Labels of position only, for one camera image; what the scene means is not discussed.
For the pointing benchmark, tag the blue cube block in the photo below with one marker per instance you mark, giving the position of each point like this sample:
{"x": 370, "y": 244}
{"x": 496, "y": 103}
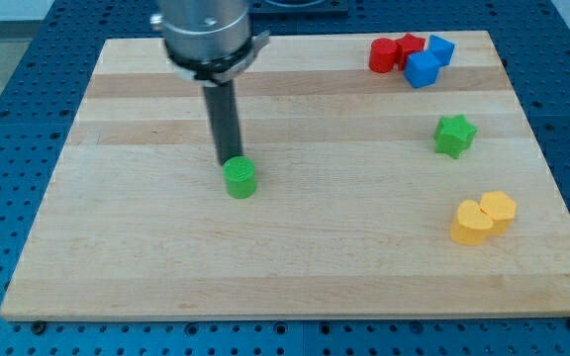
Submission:
{"x": 441, "y": 48}
{"x": 422, "y": 69}

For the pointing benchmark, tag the blue perforated table plate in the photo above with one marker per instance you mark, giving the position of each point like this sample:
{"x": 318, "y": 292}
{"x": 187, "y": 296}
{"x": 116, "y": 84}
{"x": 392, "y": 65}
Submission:
{"x": 39, "y": 103}

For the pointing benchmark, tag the red cylinder block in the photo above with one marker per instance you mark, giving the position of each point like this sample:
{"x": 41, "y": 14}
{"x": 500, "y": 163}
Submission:
{"x": 382, "y": 55}

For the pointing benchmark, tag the yellow heart block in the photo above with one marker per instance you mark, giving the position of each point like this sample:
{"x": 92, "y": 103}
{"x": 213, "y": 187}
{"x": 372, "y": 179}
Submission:
{"x": 470, "y": 225}

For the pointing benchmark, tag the yellow hexagon block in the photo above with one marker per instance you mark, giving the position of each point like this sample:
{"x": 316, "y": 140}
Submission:
{"x": 501, "y": 208}

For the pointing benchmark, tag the wooden board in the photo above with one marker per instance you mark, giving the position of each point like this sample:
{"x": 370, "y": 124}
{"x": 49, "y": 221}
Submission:
{"x": 353, "y": 207}

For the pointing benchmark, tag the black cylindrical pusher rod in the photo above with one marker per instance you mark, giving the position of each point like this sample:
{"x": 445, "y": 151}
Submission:
{"x": 221, "y": 104}

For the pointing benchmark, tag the blue cube block back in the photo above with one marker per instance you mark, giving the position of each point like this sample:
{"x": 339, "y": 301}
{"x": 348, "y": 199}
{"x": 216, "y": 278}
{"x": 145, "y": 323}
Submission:
{"x": 441, "y": 48}

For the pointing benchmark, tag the blue cube block front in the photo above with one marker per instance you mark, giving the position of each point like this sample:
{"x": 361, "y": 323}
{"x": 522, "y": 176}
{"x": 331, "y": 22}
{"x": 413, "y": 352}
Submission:
{"x": 422, "y": 69}

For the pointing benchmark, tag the green star block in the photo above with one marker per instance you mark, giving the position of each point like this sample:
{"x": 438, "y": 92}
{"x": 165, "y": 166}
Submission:
{"x": 453, "y": 135}

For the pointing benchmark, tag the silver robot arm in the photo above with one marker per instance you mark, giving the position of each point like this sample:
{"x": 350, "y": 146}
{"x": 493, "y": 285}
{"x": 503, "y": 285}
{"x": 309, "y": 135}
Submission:
{"x": 210, "y": 42}

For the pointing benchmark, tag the green cylinder block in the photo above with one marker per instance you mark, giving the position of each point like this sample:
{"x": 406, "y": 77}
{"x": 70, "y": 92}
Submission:
{"x": 239, "y": 176}

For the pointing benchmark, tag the red star block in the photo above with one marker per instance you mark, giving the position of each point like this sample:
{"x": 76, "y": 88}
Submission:
{"x": 407, "y": 45}

